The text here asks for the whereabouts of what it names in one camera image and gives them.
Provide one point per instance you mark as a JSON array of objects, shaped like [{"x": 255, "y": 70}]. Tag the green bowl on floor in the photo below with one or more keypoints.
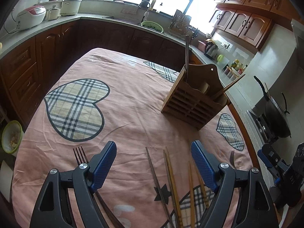
[{"x": 11, "y": 137}]

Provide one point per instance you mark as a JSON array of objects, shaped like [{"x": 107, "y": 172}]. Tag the range hood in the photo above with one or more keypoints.
[{"x": 298, "y": 30}]

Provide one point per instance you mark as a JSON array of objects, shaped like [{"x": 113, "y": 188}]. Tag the chopsticks standing in holder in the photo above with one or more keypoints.
[{"x": 228, "y": 86}]

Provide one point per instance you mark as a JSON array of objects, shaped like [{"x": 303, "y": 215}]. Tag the steel electric kettle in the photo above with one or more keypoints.
[{"x": 210, "y": 49}]

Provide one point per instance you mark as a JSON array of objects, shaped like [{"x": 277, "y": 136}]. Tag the dark utensil handle in holder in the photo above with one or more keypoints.
[{"x": 186, "y": 56}]

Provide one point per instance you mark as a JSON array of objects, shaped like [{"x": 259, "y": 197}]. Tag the gas stove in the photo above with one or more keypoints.
[{"x": 260, "y": 124}]

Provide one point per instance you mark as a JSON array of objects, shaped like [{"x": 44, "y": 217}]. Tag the dark wooden chopstick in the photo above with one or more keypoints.
[{"x": 168, "y": 180}]

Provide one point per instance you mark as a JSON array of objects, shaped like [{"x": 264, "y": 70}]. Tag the dark brown chopstick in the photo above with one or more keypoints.
[{"x": 159, "y": 189}]

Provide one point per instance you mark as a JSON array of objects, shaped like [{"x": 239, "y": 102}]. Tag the white red rice cooker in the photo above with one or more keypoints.
[{"x": 30, "y": 17}]

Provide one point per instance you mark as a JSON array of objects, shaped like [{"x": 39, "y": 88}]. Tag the pink container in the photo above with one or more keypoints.
[{"x": 202, "y": 45}]

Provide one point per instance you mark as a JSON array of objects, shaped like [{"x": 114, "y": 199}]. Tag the condiment bottles group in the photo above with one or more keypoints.
[{"x": 235, "y": 69}]

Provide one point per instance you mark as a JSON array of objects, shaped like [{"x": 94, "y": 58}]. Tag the chrome sink faucet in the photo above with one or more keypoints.
[{"x": 146, "y": 5}]

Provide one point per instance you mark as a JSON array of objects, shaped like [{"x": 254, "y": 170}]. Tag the white electric pot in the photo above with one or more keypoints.
[{"x": 70, "y": 7}]

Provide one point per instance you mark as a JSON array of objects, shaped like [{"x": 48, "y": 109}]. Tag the green colander with vegetables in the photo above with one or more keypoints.
[{"x": 153, "y": 26}]

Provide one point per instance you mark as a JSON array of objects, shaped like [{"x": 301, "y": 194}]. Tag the black wok with lid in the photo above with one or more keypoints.
[{"x": 275, "y": 116}]

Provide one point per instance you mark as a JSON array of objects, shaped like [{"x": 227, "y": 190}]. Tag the dish drying rack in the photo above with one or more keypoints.
[{"x": 180, "y": 26}]

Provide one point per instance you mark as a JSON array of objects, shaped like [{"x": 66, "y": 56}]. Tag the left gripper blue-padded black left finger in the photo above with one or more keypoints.
[{"x": 53, "y": 207}]

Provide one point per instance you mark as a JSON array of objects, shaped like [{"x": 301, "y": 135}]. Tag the green round lid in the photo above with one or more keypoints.
[{"x": 220, "y": 58}]

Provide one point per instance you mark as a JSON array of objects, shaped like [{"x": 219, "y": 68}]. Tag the upper wooden wall cabinets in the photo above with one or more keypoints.
[{"x": 249, "y": 22}]

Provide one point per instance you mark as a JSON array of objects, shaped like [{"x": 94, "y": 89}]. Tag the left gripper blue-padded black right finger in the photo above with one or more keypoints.
[{"x": 255, "y": 207}]

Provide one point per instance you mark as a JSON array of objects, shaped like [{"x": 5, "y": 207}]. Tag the wooden utensil holder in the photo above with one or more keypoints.
[{"x": 196, "y": 96}]

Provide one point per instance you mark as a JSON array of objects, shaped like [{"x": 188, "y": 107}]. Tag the pink heart-patterned tablecloth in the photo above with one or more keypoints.
[{"x": 109, "y": 96}]

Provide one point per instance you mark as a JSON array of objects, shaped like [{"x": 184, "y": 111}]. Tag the lower wooden base cabinets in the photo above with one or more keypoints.
[{"x": 29, "y": 70}]

